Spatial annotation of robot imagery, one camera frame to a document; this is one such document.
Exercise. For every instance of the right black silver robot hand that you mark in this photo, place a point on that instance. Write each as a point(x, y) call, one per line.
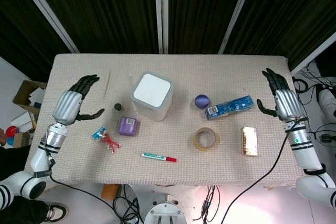
point(287, 103)

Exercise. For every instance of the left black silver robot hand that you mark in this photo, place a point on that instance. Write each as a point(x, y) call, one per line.
point(65, 106)

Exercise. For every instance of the purple box with barcode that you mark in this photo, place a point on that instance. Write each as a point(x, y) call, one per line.
point(128, 127)

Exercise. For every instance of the white plastic box lid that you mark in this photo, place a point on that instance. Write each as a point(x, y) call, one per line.
point(152, 90)

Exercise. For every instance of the white square container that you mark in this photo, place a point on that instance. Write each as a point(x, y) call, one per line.
point(157, 112)

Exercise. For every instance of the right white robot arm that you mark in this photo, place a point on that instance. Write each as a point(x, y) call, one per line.
point(304, 150)

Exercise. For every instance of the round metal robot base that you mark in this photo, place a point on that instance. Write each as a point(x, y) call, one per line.
point(165, 209)

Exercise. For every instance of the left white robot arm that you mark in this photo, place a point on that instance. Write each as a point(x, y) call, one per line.
point(39, 159)

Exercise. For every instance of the white shoe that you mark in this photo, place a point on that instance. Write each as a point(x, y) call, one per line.
point(328, 103)

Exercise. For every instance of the blue candy wrapper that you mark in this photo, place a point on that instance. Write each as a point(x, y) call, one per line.
point(98, 132)

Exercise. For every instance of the open cardboard box with papers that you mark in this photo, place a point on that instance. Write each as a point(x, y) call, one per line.
point(23, 95)

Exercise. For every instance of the small black ball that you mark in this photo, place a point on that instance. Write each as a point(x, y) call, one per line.
point(117, 106)

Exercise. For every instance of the gold foil box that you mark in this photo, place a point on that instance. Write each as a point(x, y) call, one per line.
point(249, 141)

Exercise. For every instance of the small cardboard box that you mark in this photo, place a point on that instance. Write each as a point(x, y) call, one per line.
point(22, 140)

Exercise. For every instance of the red white candy wrapper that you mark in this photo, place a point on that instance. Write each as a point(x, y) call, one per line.
point(111, 142)

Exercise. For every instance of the blue tissue pack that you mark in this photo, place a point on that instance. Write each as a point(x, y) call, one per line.
point(228, 107)

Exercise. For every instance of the red disc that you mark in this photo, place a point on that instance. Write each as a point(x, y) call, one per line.
point(11, 131)

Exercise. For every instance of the beige woven tablecloth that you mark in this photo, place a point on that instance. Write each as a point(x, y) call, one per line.
point(210, 77)

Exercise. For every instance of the purple ball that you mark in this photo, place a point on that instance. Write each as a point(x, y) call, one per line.
point(202, 101)

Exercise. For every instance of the dark pleated curtain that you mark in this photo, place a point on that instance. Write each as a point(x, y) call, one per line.
point(288, 11)
point(199, 11)
point(15, 24)
point(105, 11)

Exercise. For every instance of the orange box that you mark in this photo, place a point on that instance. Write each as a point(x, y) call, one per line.
point(109, 191)

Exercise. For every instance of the brown tape roll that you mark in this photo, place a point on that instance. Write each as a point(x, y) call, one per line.
point(197, 140)

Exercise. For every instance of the green white marker red cap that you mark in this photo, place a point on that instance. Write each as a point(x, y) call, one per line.
point(157, 157)

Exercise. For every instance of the black white sneaker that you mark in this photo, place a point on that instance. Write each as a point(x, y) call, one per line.
point(56, 212)

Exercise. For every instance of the black trouser leg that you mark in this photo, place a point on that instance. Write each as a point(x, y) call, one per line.
point(18, 212)

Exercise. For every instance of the white frame post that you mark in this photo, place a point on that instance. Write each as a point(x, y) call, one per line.
point(47, 11)
point(236, 14)
point(312, 53)
point(160, 11)

